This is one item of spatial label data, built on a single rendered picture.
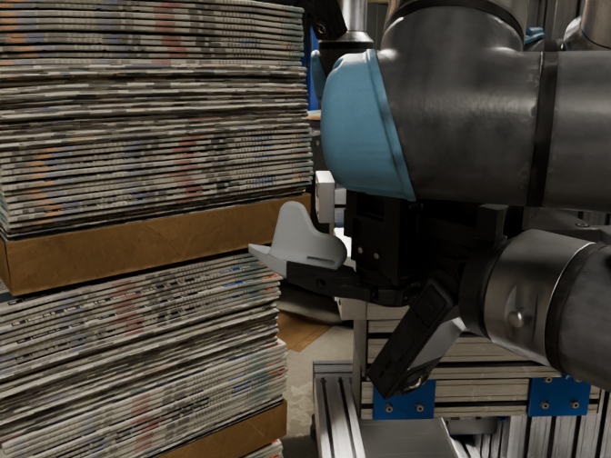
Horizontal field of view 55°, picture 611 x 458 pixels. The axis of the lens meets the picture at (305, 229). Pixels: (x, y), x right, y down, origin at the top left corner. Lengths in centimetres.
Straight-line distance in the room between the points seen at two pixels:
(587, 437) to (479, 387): 36
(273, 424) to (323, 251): 29
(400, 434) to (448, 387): 51
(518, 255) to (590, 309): 5
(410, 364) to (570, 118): 22
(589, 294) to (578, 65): 11
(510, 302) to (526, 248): 3
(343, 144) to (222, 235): 28
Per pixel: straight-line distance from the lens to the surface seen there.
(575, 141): 28
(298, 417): 182
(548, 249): 35
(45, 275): 50
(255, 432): 66
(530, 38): 78
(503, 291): 34
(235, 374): 62
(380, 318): 78
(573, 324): 33
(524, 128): 28
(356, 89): 29
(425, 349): 41
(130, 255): 51
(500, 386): 93
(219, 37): 54
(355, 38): 125
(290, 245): 45
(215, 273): 57
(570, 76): 28
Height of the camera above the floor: 101
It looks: 16 degrees down
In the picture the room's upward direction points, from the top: straight up
